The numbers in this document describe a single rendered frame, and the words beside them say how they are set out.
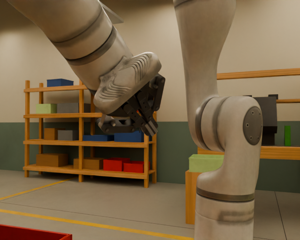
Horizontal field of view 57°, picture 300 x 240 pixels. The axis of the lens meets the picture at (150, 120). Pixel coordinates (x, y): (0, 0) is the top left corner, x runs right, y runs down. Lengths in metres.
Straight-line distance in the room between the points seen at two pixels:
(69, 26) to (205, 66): 0.23
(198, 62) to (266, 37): 5.23
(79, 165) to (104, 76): 5.67
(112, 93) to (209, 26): 0.19
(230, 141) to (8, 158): 7.91
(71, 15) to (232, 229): 0.36
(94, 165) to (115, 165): 0.52
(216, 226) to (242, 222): 0.04
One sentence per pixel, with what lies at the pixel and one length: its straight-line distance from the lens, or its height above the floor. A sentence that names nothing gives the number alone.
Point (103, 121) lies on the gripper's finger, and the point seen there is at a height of 1.18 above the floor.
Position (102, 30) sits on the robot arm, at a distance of 0.32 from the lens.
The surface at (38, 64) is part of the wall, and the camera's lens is 7.61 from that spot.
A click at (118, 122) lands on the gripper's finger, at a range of 0.43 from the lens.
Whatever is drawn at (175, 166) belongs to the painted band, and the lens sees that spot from 5.71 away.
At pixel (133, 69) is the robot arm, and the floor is 1.24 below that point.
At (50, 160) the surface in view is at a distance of 6.56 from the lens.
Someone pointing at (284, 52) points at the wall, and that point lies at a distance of 5.60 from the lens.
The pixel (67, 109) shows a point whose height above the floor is 1.52.
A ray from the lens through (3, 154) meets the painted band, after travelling 8.34.
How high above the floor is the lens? 1.17
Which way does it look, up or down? 1 degrees up
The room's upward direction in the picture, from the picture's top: straight up
